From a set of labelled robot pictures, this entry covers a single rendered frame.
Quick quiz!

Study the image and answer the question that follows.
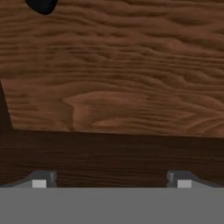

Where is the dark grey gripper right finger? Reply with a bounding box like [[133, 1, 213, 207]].
[[166, 170, 224, 189]]

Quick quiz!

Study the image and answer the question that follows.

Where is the black-handled knife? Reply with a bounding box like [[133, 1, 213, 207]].
[[24, 0, 59, 16]]

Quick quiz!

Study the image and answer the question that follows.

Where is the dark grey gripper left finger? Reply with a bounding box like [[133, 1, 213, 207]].
[[0, 170, 58, 189]]

